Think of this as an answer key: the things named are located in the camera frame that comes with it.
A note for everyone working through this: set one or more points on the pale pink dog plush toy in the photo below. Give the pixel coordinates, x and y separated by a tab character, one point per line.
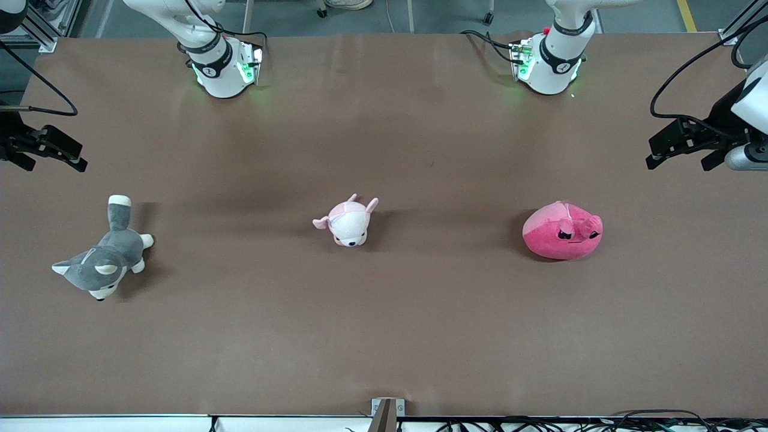
349	223

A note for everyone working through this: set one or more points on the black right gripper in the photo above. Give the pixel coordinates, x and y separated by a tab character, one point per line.
8	139

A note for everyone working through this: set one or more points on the white shoe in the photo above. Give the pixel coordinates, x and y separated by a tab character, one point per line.
348	3

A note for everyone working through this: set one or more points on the aluminium frame post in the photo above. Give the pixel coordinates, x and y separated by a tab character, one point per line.
735	30
45	33

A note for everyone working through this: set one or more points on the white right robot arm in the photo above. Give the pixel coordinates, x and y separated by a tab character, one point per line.
219	75

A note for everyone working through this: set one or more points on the black caster wheel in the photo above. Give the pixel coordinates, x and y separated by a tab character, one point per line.
488	18
323	11

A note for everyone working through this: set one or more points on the grey white husky plush toy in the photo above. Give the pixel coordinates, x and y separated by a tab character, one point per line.
105	258

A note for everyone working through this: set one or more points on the white table edge rail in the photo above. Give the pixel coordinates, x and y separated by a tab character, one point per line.
120	423

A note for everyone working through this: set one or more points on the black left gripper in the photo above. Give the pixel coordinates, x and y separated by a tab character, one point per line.
722	117

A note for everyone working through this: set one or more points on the hot pink round plush toy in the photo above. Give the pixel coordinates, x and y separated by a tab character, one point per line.
552	240

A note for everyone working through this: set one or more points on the grey metal table bracket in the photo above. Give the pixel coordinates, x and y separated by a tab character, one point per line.
387	411

